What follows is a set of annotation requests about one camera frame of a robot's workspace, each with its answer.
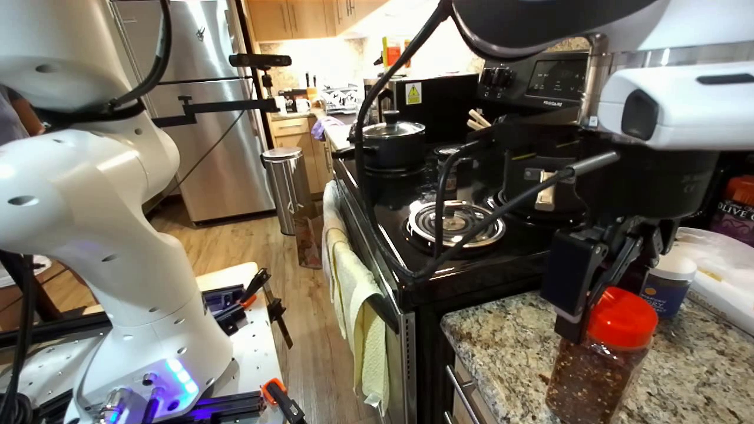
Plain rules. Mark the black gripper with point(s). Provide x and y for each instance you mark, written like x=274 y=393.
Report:
x=668 y=184

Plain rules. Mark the clear spice jar red lid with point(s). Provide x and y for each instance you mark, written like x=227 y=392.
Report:
x=605 y=369

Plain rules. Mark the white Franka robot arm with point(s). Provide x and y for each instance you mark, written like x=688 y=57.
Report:
x=95 y=237

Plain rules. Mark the black electric stove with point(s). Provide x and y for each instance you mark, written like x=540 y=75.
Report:
x=426 y=260

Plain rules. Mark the blue container white lid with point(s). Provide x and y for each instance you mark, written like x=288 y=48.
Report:
x=666 y=294

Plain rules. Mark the purple package orange lid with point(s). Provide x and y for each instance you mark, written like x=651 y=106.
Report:
x=738 y=212

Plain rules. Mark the wooden cooking utensil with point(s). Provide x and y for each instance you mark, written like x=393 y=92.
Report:
x=476 y=118
x=486 y=124

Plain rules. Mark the chrome coil burner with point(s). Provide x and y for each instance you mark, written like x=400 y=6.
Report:
x=420 y=225

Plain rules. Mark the black appliance yellow sticker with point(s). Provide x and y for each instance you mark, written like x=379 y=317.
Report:
x=448 y=97

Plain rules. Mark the yellow kitchen towel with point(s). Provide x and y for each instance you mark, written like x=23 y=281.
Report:
x=355 y=291

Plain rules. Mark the silver toaster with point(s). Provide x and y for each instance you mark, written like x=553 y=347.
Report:
x=343 y=97

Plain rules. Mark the stainless trash can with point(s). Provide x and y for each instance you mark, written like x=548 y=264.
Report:
x=282 y=190

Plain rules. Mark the wooden lower cabinet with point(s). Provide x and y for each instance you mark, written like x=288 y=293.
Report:
x=296 y=130

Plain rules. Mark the black orange clamp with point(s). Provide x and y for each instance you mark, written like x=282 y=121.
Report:
x=284 y=400
x=238 y=294

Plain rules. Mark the wooden upper kitchen cabinets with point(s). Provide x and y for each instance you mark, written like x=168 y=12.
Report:
x=297 y=16

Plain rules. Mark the stainless steel fridge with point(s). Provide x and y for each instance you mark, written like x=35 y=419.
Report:
x=221 y=157

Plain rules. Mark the black stereo camera bar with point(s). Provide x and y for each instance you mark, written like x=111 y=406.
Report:
x=261 y=60

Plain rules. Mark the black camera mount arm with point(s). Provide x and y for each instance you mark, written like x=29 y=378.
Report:
x=227 y=104

